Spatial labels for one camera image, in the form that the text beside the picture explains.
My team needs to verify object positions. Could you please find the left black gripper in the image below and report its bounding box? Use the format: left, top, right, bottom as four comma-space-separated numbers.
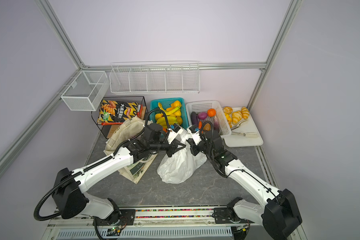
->
149, 138, 186, 158

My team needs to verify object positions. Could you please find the white plastic grocery bag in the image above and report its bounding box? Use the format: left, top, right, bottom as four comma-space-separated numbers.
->
157, 130, 207, 184

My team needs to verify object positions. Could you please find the cream canvas tote bag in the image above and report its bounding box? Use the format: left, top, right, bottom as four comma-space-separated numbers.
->
104, 117, 156, 184

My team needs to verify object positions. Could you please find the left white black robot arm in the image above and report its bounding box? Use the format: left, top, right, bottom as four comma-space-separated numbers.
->
34, 119, 186, 225

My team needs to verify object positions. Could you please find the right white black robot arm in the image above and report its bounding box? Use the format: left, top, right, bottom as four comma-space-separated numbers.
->
187, 125, 303, 240

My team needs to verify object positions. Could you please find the brown potato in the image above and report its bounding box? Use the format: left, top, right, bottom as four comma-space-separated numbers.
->
203, 123, 211, 131

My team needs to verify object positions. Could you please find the dark purple eggplant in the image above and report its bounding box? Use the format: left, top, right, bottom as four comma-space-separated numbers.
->
191, 112, 199, 125

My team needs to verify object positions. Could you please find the yellow banana bunch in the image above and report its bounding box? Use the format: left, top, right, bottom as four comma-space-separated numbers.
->
156, 116, 178, 127

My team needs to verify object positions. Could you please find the small striped purple eggplant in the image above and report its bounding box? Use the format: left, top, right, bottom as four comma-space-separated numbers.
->
214, 116, 220, 132

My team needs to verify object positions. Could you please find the purple red onion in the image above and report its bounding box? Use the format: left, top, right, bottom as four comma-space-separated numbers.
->
198, 112, 208, 121

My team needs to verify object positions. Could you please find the white plastic vegetable basket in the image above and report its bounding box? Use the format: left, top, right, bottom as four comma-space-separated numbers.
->
186, 100, 232, 138

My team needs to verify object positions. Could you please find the single yellow banana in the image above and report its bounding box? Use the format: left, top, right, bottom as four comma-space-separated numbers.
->
158, 101, 182, 116

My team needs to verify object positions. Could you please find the teal plastic fruit basket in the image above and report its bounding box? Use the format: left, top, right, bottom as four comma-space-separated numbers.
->
150, 98, 189, 129

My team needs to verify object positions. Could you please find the orange tangerine in white basket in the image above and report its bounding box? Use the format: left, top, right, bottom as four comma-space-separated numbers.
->
207, 109, 217, 118

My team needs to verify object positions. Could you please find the white tray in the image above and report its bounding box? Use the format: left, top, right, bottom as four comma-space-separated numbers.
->
224, 107, 264, 148

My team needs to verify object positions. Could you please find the croissant middle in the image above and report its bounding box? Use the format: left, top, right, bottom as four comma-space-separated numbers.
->
232, 111, 243, 125

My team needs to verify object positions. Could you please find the croissant right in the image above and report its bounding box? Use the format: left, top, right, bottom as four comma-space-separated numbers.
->
241, 107, 250, 120

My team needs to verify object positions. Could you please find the black yellow chips bag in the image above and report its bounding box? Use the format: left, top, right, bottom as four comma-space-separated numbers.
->
97, 99, 139, 125

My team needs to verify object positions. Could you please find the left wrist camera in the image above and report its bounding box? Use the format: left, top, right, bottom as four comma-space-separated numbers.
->
167, 124, 183, 144

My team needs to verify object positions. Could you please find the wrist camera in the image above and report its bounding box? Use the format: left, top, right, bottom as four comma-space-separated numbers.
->
187, 125, 202, 145
167, 124, 183, 144

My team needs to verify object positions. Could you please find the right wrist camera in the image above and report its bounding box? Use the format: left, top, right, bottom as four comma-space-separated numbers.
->
187, 125, 202, 145

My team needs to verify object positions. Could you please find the black wire wooden shelf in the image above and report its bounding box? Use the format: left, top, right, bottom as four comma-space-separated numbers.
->
91, 96, 148, 139

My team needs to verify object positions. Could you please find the white wire wall rack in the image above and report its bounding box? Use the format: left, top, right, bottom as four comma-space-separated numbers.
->
109, 61, 201, 94

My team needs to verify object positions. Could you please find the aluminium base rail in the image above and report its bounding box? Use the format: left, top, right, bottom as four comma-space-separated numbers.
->
41, 204, 307, 240

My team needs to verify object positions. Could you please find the white mesh wall basket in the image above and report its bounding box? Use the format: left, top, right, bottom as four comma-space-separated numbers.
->
61, 71, 110, 112

